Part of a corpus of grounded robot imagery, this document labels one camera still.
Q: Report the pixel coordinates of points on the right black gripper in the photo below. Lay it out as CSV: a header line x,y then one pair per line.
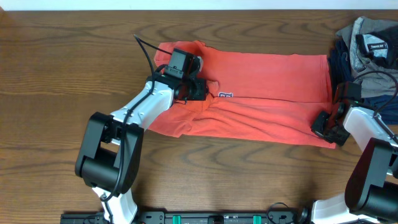
x,y
316,128

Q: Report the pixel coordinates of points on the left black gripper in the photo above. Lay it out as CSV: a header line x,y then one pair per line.
x,y
202,90

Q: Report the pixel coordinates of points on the orange soccer t-shirt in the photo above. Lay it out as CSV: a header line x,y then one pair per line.
x,y
262,97

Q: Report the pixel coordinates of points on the black t-shirt orange contour print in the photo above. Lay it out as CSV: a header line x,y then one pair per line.
x,y
380,47

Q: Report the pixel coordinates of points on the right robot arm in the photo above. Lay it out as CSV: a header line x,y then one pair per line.
x,y
368,196

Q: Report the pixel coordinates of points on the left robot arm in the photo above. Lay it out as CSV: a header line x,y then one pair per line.
x,y
110,152

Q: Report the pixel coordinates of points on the navy blue folded garment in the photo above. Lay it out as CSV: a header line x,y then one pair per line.
x,y
340,72

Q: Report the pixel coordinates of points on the grey folded t-shirt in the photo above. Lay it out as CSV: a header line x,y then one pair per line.
x,y
374,83

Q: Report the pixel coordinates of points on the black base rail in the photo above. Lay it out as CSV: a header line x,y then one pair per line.
x,y
277,216

